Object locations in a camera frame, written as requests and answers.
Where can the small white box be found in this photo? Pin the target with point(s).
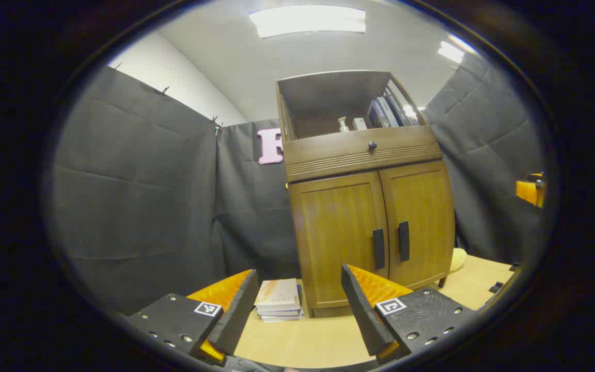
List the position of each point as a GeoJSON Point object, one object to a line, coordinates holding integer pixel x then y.
{"type": "Point", "coordinates": [359, 124]}

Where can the white paperback book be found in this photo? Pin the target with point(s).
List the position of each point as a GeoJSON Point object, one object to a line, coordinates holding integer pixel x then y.
{"type": "Point", "coordinates": [279, 312]}
{"type": "Point", "coordinates": [282, 318]}

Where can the wooden double-door shoe cabinet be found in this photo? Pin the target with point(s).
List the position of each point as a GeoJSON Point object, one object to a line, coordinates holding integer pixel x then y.
{"type": "Point", "coordinates": [339, 88]}

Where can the beige cover book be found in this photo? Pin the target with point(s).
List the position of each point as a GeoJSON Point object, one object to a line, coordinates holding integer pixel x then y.
{"type": "Point", "coordinates": [277, 293]}

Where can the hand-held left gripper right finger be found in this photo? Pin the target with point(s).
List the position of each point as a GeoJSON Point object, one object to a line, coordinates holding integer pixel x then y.
{"type": "Point", "coordinates": [362, 310]}

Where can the large ceiling light panel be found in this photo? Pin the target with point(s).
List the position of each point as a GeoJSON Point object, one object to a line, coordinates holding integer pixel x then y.
{"type": "Point", "coordinates": [308, 21]}

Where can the blue spine book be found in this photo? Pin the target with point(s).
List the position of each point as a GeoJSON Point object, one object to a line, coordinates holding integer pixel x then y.
{"type": "Point", "coordinates": [373, 116]}

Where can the wooden shoe cabinet door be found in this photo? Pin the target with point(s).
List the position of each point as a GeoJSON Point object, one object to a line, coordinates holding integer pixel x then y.
{"type": "Point", "coordinates": [424, 206]}
{"type": "Point", "coordinates": [336, 232]}

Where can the dark spine book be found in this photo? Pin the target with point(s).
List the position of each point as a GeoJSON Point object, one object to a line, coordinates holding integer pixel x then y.
{"type": "Point", "coordinates": [398, 108]}

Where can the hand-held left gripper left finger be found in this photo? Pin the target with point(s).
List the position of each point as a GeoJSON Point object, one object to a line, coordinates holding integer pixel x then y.
{"type": "Point", "coordinates": [238, 310]}

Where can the small ceiling light panel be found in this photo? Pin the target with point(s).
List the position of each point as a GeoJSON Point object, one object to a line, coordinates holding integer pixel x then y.
{"type": "Point", "coordinates": [451, 51]}

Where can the small black object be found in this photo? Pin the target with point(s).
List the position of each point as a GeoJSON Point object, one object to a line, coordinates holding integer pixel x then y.
{"type": "Point", "coordinates": [514, 267]}
{"type": "Point", "coordinates": [496, 287]}

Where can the pale yellow object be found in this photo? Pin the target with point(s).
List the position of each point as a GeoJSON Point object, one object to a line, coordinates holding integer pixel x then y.
{"type": "Point", "coordinates": [458, 259]}

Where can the wooden drawer with black knob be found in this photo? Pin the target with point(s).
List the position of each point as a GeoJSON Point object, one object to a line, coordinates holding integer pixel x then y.
{"type": "Point", "coordinates": [328, 152]}

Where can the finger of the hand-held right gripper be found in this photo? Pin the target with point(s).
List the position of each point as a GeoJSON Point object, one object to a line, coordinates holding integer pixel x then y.
{"type": "Point", "coordinates": [527, 191]}

